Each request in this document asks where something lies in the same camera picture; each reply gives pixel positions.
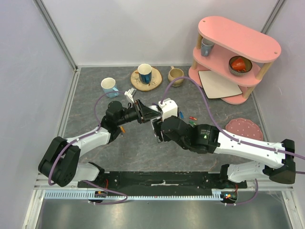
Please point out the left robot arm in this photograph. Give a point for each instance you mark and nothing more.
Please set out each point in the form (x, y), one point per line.
(61, 161)

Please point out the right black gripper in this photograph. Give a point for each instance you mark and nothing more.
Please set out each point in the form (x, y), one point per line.
(156, 129)

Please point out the grey patterned bowl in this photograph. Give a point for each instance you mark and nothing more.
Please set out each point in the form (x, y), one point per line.
(248, 64)

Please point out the white square board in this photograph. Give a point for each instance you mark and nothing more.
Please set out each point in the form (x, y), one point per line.
(216, 86)

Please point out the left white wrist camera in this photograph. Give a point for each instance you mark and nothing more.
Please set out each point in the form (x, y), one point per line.
(130, 94)

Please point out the pink dotted plate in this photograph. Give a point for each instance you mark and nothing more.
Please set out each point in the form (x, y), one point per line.
(245, 127)

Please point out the orange battery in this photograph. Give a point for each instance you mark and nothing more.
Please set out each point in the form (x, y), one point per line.
(122, 131)

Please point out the grey cable duct rail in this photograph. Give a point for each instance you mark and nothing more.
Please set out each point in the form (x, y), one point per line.
(100, 195)

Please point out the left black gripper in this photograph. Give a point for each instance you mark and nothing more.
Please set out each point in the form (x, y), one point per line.
(144, 112)

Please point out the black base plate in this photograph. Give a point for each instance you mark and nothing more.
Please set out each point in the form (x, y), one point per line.
(171, 183)

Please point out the orange cup in bowl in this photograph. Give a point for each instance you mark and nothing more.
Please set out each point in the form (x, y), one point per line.
(239, 65)

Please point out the dark blue mug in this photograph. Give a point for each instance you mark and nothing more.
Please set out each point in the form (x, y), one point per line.
(145, 73)

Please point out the light blue mug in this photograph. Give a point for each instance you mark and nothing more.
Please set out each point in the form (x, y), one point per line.
(109, 86)

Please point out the white remote control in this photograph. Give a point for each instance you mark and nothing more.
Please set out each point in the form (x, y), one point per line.
(155, 108)

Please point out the beige ceramic mug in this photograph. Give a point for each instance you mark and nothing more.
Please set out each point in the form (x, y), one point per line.
(175, 73)

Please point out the grey-blue mug on shelf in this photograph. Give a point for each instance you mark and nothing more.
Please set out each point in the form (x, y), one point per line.
(206, 47)

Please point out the pink three-tier shelf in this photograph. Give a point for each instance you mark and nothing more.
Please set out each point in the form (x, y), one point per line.
(233, 39)

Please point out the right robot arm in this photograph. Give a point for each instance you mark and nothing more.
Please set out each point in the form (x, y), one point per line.
(266, 160)

